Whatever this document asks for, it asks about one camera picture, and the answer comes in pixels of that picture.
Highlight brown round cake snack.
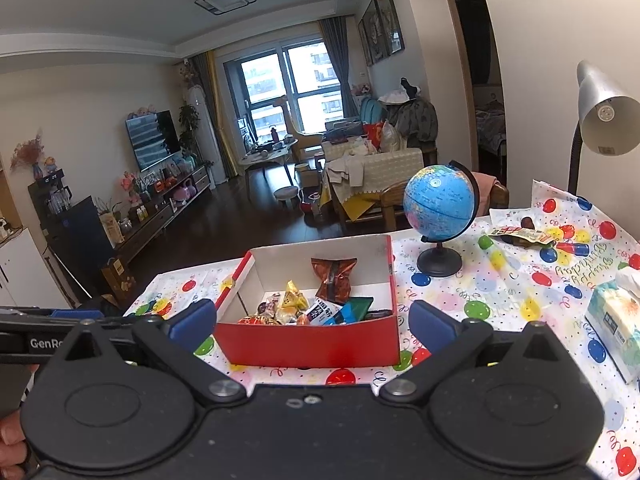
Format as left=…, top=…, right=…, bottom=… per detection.
left=363, top=309, right=393, bottom=321

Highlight green snack packet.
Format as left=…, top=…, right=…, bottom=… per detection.
left=346, top=297, right=374, bottom=323

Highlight yellow snack packet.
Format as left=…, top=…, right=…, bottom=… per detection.
left=280, top=281, right=309, bottom=311

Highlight copper foil snack bag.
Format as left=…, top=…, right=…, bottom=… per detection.
left=311, top=258, right=358, bottom=304

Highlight white red snack packet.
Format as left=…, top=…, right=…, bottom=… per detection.
left=304, top=297, right=342, bottom=326

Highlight blue snack packet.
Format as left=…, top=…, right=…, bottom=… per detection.
left=324, top=304, right=358, bottom=326

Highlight person left hand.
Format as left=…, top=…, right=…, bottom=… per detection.
left=0, top=364, right=42, bottom=480

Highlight red cardboard box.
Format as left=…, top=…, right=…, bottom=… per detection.
left=214, top=234, right=400, bottom=368

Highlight balloon pattern tablecloth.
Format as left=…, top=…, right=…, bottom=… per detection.
left=121, top=179, right=640, bottom=480

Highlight tv console cabinet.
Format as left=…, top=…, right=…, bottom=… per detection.
left=115, top=166, right=210, bottom=264

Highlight opened wrapper near globe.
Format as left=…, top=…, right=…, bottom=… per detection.
left=488, top=217, right=554, bottom=247

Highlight blue desk globe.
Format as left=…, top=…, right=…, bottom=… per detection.
left=402, top=160, right=480, bottom=278

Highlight wooden chair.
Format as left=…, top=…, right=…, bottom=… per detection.
left=380, top=181, right=408, bottom=232

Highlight small white stool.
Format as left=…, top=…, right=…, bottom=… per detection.
left=273, top=185, right=299, bottom=208

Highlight tissue pack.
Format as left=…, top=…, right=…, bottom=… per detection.
left=586, top=266, right=640, bottom=384

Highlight round coffee table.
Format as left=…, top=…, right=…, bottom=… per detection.
left=240, top=140, right=297, bottom=185

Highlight silver desk lamp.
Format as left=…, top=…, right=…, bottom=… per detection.
left=567, top=60, right=640, bottom=195

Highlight wall television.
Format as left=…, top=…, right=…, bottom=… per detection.
left=125, top=110, right=180, bottom=171

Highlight dark framed wall pictures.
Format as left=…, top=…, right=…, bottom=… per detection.
left=358, top=0, right=405, bottom=66

